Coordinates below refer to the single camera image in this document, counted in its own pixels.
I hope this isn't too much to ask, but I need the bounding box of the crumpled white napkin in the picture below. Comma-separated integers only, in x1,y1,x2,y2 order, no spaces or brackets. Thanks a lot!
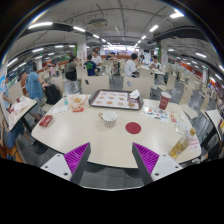
129,89,141,100

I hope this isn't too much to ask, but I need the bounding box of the black backpack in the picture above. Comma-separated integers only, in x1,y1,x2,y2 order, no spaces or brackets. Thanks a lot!
44,83,63,106

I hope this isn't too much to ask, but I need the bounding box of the flat round red coaster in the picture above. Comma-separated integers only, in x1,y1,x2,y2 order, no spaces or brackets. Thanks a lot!
125,121,142,135

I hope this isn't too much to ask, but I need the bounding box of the white paper card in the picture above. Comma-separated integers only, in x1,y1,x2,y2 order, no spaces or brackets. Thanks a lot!
51,105,70,115

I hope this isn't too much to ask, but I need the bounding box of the small white tissue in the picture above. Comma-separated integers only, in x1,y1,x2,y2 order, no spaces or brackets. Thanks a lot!
178,112,189,123

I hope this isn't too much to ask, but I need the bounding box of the beige canteen chair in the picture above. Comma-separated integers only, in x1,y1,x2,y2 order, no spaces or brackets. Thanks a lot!
122,75,154,100
80,74,111,95

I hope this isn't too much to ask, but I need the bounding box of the colourful printed flyer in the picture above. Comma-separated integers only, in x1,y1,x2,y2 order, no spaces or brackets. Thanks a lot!
141,105,170,123

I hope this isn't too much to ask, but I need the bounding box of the white ribbed mug, gold handle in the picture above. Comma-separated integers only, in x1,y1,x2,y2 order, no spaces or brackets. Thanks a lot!
98,111,118,129

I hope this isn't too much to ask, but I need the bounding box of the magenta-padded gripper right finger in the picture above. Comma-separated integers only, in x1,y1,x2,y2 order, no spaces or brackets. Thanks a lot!
132,142,183,186

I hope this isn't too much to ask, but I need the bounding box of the crumpled clear plastic wrapper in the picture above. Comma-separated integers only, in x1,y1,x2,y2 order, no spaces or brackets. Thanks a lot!
175,120,191,135

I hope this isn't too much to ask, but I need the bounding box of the group of ceiling strip lights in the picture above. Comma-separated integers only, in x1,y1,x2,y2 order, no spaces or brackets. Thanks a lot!
6,9,224,83

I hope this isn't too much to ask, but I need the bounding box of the white notice sticker, red print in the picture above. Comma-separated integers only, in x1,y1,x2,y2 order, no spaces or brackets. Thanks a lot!
188,134,202,153

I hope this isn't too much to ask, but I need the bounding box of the clear plastic bag with food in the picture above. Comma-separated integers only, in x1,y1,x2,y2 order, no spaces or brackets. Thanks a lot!
67,93,90,109

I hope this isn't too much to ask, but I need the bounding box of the group of beige canteen chairs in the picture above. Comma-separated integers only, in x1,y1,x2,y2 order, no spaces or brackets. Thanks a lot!
156,63,214,118

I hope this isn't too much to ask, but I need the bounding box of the red paper cup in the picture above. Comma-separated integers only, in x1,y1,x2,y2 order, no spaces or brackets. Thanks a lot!
158,91,172,111

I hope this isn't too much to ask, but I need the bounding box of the ceiling air conditioning unit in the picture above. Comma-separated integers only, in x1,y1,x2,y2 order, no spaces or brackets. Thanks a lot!
88,18,109,28

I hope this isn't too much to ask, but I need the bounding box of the person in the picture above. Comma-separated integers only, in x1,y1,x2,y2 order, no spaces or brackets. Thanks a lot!
83,54,100,77
91,49,104,69
123,52,140,78
64,55,79,82
1,73,24,149
148,55,162,71
25,64,50,121

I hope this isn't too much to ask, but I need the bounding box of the neighbouring canteen table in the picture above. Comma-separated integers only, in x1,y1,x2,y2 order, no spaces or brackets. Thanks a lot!
0,95,38,133
204,109,224,141

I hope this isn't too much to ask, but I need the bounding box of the clear tea bottle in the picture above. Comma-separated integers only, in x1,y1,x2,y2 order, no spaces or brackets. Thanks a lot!
168,127,198,159

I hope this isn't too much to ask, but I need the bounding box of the brown food tray, paper liner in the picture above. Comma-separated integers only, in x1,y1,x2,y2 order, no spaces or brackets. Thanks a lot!
88,89,145,111

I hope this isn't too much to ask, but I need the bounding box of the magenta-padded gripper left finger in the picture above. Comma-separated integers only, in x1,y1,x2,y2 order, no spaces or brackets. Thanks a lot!
40,142,92,185

